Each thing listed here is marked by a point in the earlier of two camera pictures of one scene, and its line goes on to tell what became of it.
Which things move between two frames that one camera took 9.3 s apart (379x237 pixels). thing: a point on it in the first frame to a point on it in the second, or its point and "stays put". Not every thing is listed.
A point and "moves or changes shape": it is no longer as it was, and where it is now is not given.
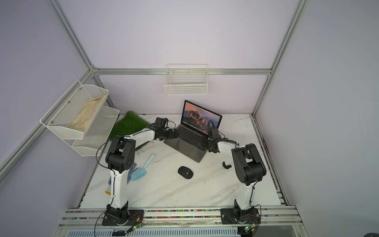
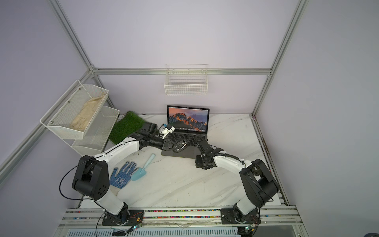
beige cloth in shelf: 82,120 stays put
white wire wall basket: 186,79 stays put
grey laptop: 192,140 moves or changes shape
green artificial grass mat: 128,124 stays put
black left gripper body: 168,135 to 163,145
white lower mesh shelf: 95,137 stays put
